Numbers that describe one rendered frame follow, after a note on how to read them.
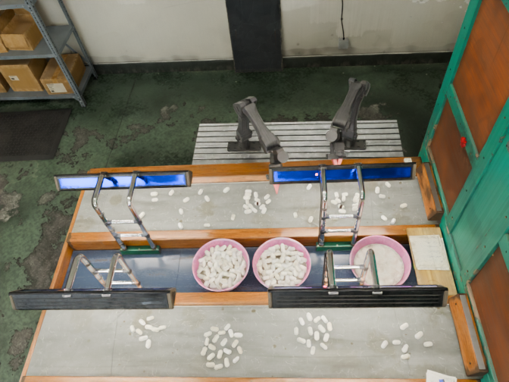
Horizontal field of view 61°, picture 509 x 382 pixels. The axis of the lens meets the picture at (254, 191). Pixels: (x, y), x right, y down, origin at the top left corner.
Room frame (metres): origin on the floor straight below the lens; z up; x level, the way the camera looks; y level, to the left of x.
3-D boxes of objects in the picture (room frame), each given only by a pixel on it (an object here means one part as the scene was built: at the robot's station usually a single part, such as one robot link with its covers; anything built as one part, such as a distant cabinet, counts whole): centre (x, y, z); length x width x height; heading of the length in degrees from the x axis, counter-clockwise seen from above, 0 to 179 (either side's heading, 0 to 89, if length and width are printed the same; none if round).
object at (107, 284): (0.79, 0.65, 0.90); 0.20 x 0.19 x 0.45; 82
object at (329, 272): (0.65, -0.31, 0.90); 0.20 x 0.19 x 0.45; 82
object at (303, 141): (1.42, -0.23, 0.65); 1.20 x 0.90 x 0.04; 80
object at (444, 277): (0.80, -0.73, 0.77); 0.33 x 0.15 x 0.01; 172
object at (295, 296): (0.57, -0.30, 1.08); 0.62 x 0.08 x 0.07; 82
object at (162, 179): (1.27, 0.58, 1.08); 0.62 x 0.08 x 0.07; 82
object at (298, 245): (0.89, -0.07, 0.72); 0.27 x 0.27 x 0.10
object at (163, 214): (1.25, 0.04, 0.73); 1.81 x 0.30 x 0.02; 82
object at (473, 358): (0.45, -0.73, 0.83); 0.30 x 0.06 x 0.07; 172
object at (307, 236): (1.07, 0.07, 0.71); 1.81 x 0.05 x 0.11; 82
